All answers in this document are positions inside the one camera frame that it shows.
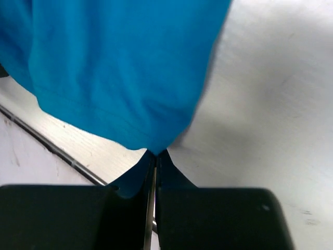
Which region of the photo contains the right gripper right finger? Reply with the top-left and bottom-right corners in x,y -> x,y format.
155,151 -> 294,250

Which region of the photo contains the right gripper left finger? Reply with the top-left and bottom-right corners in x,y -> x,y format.
1,152 -> 156,249

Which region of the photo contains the blue t-shirt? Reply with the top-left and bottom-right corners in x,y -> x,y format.
1,1 -> 230,154

